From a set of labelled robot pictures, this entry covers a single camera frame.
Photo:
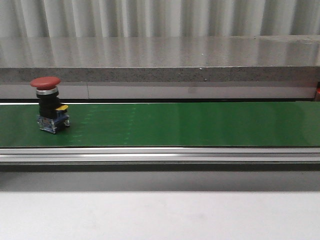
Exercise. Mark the red mushroom push button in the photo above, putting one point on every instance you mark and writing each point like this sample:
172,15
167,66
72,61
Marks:
53,115

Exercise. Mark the green conveyor belt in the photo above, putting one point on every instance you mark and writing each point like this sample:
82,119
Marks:
182,136

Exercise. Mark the grey speckled stone counter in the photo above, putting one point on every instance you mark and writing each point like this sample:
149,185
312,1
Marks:
117,68

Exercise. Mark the red plastic tray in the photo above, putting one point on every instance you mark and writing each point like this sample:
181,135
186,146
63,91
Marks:
317,93

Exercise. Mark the white corrugated curtain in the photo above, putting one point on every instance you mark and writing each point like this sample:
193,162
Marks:
158,18

